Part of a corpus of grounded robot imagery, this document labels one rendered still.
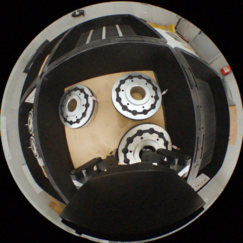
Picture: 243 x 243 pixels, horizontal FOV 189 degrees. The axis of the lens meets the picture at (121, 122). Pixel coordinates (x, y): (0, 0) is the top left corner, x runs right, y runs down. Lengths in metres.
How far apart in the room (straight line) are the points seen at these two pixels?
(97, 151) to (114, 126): 0.08
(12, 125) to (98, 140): 3.13
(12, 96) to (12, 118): 0.71
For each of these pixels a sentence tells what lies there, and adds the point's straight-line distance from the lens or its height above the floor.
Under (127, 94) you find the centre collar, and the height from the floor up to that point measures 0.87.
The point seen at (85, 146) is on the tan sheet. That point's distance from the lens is 0.22.
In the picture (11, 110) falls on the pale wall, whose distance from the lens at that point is 3.32.
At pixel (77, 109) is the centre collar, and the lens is 0.18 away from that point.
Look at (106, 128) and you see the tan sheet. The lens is 0.19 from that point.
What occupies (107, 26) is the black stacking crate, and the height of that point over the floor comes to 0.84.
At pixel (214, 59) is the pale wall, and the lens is 3.07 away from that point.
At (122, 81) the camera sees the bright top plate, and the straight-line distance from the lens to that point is 0.18.
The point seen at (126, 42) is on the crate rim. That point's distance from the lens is 0.16.
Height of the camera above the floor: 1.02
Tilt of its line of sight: 87 degrees down
